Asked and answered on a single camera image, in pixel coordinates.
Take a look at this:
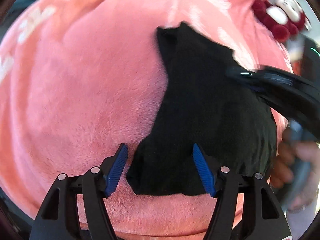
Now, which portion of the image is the dark red plush bear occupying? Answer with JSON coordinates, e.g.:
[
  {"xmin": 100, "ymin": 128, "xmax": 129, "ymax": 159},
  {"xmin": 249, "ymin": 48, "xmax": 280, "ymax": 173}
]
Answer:
[{"xmin": 251, "ymin": 0, "xmax": 313, "ymax": 43}]

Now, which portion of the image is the person's right hand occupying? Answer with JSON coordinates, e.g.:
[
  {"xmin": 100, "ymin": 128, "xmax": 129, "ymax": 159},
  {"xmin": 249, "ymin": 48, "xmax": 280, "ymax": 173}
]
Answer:
[{"xmin": 271, "ymin": 127, "xmax": 320, "ymax": 213}]

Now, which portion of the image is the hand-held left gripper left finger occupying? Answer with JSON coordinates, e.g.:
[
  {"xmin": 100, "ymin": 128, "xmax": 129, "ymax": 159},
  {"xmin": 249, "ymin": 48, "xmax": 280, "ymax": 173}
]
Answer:
[{"xmin": 30, "ymin": 143, "xmax": 129, "ymax": 240}]

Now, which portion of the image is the black knit sweater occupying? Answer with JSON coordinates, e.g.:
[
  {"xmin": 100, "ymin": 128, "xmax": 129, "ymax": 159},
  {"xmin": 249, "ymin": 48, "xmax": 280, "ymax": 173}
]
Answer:
[{"xmin": 126, "ymin": 21, "xmax": 278, "ymax": 197}]

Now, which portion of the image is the pink fleece blanket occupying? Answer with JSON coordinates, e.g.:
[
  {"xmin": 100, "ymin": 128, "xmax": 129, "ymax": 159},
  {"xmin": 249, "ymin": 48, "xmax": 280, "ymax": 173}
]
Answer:
[{"xmin": 0, "ymin": 0, "xmax": 295, "ymax": 240}]

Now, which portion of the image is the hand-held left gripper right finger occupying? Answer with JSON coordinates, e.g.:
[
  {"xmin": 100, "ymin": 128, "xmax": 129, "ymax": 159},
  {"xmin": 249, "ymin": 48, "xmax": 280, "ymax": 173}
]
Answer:
[{"xmin": 192, "ymin": 143, "xmax": 292, "ymax": 240}]

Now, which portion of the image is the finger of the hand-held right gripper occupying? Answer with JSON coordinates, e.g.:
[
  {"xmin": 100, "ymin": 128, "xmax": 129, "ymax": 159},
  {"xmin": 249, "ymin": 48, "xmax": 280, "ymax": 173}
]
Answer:
[
  {"xmin": 226, "ymin": 65, "xmax": 300, "ymax": 90},
  {"xmin": 247, "ymin": 85, "xmax": 315, "ymax": 133}
]

